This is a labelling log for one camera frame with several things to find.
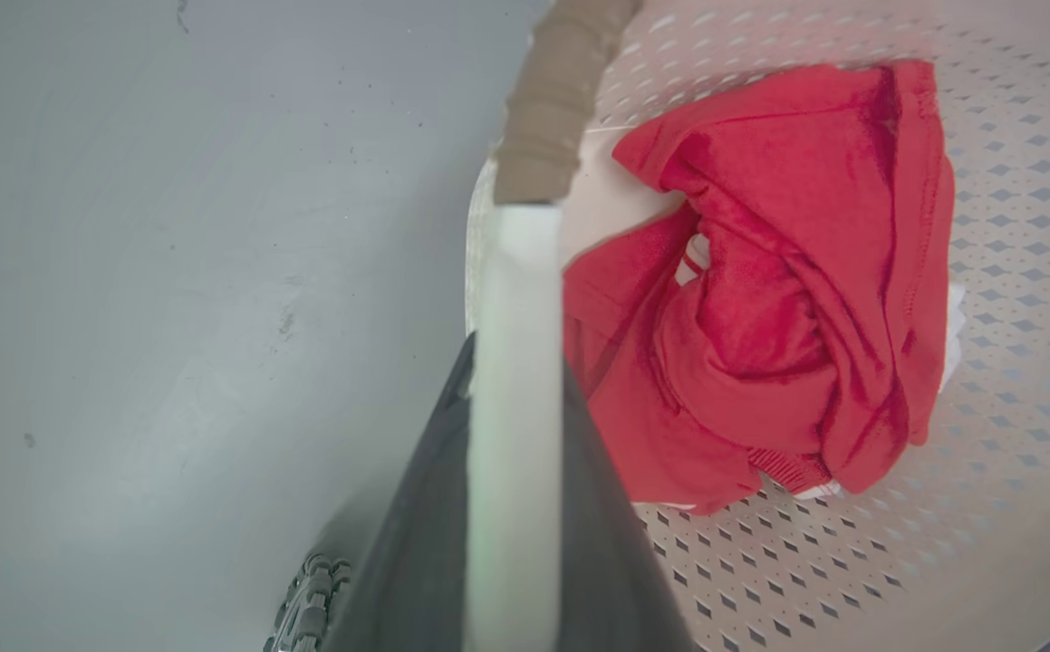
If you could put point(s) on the white perforated laundry basket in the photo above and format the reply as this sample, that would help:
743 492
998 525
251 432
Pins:
1014 453

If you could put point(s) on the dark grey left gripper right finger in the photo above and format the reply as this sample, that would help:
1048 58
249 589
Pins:
602 561

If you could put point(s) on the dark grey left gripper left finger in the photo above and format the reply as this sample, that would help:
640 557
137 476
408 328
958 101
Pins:
416 552

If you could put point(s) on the red garment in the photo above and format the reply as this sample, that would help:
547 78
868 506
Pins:
760 344

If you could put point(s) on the grey treaded wheel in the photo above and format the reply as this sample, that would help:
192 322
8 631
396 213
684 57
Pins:
307 607

